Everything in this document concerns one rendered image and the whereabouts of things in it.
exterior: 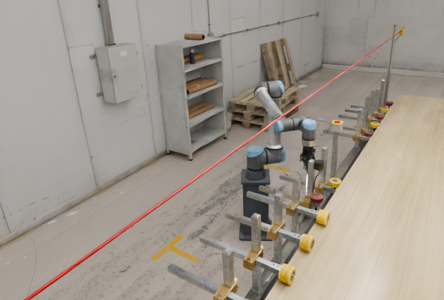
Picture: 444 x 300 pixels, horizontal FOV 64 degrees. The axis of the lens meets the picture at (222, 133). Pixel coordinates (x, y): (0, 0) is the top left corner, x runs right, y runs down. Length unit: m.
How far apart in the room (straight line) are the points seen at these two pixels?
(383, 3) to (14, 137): 8.44
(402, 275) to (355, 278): 0.22
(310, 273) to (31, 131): 2.92
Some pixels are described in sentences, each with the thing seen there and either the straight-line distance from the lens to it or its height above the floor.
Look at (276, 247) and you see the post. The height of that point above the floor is 0.82.
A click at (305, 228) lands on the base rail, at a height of 0.70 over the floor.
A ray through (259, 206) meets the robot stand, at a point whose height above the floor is 0.35.
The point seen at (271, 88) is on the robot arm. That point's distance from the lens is 2.90.
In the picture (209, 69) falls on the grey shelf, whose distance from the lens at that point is 5.34.
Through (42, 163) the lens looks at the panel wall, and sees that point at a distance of 3.99.
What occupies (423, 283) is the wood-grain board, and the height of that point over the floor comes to 0.90.
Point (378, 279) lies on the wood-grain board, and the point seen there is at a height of 0.90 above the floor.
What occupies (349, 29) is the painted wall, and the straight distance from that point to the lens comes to 10.08.
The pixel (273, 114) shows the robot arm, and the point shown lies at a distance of 2.53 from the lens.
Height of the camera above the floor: 2.16
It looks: 22 degrees down
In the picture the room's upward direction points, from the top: 3 degrees counter-clockwise
